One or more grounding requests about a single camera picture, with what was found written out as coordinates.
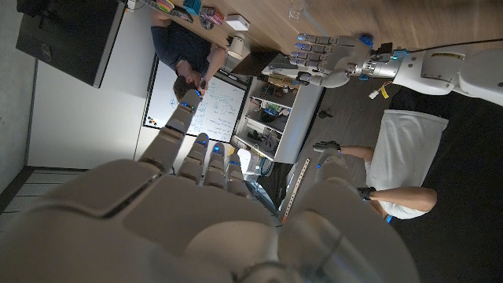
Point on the person's gloved left hand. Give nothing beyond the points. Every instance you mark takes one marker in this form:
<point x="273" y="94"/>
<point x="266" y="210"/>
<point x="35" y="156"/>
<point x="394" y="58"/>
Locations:
<point x="327" y="146"/>

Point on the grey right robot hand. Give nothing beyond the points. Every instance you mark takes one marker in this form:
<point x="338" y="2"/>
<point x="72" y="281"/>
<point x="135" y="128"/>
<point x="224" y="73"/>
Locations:
<point x="177" y="220"/>

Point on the person's gloved right hand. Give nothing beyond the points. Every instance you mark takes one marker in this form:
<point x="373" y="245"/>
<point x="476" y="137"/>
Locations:
<point x="365" y="192"/>

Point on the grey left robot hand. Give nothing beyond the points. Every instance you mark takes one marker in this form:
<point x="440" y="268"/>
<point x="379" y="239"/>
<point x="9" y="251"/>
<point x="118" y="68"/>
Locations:
<point x="334" y="59"/>

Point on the person's bare left forearm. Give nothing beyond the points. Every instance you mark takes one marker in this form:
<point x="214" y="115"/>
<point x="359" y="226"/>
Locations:
<point x="357" y="152"/>

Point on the person's bare right forearm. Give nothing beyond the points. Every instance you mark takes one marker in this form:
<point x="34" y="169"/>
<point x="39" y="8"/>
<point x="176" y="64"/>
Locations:
<point x="404" y="198"/>

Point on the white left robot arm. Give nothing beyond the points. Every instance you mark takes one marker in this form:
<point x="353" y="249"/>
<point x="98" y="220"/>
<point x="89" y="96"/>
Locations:
<point x="440" y="68"/>

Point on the white paper cup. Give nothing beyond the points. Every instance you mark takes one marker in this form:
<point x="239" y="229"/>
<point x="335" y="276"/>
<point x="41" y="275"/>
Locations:
<point x="237" y="45"/>

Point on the blue cube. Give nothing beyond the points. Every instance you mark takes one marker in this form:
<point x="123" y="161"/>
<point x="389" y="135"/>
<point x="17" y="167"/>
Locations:
<point x="192" y="6"/>

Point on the white shelf cabinet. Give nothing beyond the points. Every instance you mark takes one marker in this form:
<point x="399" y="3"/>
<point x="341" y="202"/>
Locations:
<point x="302" y="126"/>

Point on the small blue plastic object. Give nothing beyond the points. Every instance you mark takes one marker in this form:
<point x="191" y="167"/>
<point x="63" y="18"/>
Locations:
<point x="366" y="39"/>

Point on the grey tape strip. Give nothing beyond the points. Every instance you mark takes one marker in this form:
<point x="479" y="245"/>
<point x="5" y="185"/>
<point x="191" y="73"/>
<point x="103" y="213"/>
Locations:
<point x="314" y="23"/>

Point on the standing person in white shirt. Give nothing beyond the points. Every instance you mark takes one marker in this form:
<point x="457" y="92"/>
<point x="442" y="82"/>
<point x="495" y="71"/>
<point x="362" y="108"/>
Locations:
<point x="408" y="149"/>

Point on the clear plastic bottle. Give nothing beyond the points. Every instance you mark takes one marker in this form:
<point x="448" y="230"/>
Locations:
<point x="297" y="8"/>

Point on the black laptop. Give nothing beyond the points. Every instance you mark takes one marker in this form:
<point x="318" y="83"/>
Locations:
<point x="259" y="63"/>

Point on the small white box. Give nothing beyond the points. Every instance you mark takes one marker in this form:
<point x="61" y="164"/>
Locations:
<point x="237" y="22"/>

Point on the pink patterned box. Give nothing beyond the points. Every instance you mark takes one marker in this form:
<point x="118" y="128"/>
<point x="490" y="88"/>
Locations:
<point x="212" y="15"/>

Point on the seated person in dark shirt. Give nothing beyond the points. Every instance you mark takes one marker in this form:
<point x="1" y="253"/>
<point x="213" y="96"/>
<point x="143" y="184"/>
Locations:
<point x="181" y="47"/>

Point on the colourful stacking toy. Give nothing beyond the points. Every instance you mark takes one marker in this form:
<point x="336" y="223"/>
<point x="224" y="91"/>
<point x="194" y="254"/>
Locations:
<point x="165" y="4"/>

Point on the black computer monitor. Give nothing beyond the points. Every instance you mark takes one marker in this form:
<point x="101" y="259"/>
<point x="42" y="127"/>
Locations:
<point x="67" y="39"/>

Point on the perforated metal rail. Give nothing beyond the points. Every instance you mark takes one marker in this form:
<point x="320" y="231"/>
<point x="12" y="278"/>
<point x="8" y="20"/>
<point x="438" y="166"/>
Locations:
<point x="296" y="188"/>

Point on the wall whiteboard with writing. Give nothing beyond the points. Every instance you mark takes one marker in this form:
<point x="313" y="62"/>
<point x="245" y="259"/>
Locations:
<point x="220" y="110"/>

